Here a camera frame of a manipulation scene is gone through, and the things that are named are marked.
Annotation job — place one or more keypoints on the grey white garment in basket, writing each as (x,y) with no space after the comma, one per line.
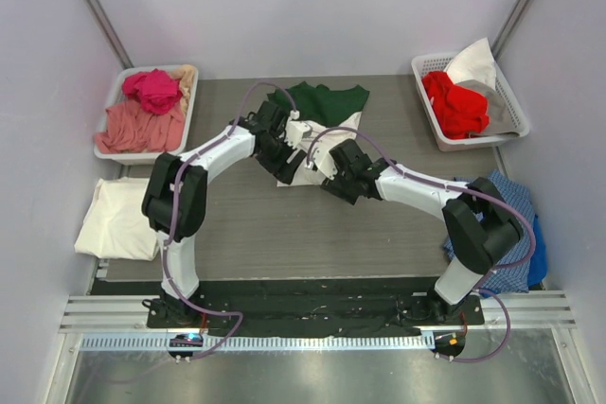
(474,70)

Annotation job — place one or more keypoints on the folded cream t-shirt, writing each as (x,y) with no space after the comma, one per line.
(114,226)

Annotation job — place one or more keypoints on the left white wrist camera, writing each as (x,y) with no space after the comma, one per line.
(296,130)

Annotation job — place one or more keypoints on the solid blue garment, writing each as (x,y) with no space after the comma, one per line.
(538,262)

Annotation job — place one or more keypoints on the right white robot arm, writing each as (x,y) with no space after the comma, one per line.
(480,227)

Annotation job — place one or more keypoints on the right white perforated basket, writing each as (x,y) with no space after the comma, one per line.
(423,64)

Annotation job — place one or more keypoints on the slotted white cable duct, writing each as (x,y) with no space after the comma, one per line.
(182,343)

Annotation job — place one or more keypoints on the salmon pink t-shirt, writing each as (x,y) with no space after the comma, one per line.
(131,129)

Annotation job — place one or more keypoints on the red t-shirt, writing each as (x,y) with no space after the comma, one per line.
(460,112)

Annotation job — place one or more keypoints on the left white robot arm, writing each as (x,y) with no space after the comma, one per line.
(175,199)

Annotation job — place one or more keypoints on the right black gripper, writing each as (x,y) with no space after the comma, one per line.
(338,186)

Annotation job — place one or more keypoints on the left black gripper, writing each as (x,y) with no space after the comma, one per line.
(282,161)

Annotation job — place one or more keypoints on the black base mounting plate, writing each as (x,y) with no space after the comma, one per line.
(302,308)

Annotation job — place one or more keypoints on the beige garment in bin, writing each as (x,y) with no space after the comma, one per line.
(186,76)

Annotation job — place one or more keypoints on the white and green t-shirt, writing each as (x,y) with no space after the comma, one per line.
(321,108)

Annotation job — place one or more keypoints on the magenta t-shirt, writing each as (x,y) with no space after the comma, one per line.
(156,90)

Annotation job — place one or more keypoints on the blue plaid shirt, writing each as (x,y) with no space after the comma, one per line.
(511,280)

